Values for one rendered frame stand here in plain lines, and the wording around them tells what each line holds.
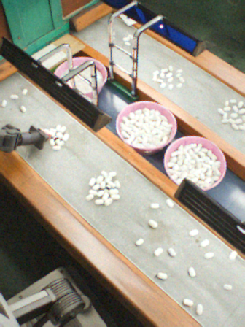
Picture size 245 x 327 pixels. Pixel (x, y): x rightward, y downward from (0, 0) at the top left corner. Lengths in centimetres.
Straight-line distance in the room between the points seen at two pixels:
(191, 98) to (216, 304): 97
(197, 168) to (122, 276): 58
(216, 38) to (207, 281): 242
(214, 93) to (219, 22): 176
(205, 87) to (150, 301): 108
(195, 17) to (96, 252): 264
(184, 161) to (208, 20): 216
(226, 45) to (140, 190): 208
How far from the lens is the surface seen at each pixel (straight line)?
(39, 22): 209
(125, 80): 197
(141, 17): 183
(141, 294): 144
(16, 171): 170
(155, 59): 211
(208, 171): 170
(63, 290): 143
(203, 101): 194
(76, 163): 170
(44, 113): 189
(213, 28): 360
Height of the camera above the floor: 217
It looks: 58 degrees down
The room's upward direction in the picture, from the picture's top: straight up
